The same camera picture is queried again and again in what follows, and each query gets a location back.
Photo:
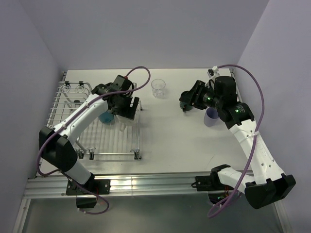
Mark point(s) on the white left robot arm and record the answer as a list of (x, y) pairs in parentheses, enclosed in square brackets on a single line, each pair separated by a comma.
[(56, 143)]

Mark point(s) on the aluminium rail frame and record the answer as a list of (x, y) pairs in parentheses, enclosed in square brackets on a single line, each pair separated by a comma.
[(174, 146)]

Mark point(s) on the white ceramic mug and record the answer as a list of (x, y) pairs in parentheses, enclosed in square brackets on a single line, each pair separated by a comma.
[(124, 122)]

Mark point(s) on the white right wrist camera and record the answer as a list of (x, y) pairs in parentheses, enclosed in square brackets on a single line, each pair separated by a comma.
[(213, 73)]

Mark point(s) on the white wire dish rack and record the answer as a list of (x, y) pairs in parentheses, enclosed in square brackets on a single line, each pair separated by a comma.
[(97, 139)]

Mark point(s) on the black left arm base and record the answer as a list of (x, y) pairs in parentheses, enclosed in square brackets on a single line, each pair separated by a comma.
[(97, 186)]

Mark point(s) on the clear glass tumbler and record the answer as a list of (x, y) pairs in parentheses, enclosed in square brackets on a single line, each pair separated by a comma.
[(158, 86)]

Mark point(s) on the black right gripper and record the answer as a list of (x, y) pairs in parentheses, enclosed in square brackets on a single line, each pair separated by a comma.
[(191, 96)]

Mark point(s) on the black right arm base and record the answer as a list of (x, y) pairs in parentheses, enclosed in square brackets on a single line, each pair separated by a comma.
[(211, 184)]

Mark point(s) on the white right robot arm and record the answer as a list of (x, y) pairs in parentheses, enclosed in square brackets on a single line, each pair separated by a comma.
[(269, 183)]

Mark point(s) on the dark green mug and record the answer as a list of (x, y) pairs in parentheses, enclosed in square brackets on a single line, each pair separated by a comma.
[(185, 107)]

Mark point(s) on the lavender plastic cup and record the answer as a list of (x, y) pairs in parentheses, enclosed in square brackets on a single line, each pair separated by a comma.
[(211, 117)]

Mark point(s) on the blue floral mug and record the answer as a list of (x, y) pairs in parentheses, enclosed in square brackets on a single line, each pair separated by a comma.
[(106, 118)]

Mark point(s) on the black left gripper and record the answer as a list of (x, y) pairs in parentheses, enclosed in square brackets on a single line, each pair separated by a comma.
[(127, 111)]

